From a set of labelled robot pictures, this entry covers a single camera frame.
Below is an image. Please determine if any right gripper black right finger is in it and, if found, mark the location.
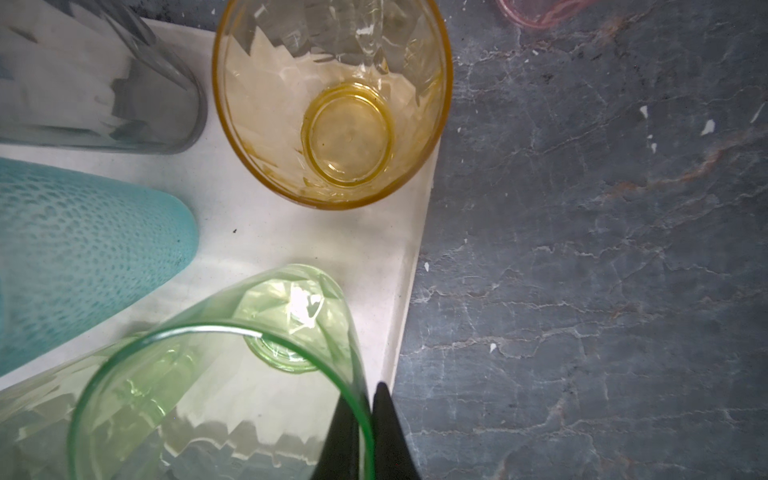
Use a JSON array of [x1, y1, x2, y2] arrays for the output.
[[372, 382, 421, 480]]

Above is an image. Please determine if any tall teal glass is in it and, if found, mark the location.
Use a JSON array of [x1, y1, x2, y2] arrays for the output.
[[1, 158, 199, 373]]

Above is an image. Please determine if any beige tray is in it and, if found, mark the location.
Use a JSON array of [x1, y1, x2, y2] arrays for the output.
[[0, 17, 442, 397]]

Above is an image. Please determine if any tall green glass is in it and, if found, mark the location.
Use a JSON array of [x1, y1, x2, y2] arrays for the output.
[[1, 334, 139, 479]]

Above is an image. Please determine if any short pink glass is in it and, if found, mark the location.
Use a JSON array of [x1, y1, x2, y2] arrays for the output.
[[496, 0, 596, 30]]

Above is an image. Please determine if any tall grey glass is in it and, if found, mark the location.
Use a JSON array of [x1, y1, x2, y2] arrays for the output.
[[1, 1, 207, 154]]

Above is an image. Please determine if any short green glass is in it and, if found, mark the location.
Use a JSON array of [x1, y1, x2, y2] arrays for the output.
[[67, 264, 375, 479]]

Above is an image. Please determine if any short amber glass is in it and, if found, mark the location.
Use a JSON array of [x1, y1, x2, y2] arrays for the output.
[[212, 1, 453, 210]]

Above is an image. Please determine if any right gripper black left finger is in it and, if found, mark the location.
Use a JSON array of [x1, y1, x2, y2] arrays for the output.
[[311, 397, 360, 480]]

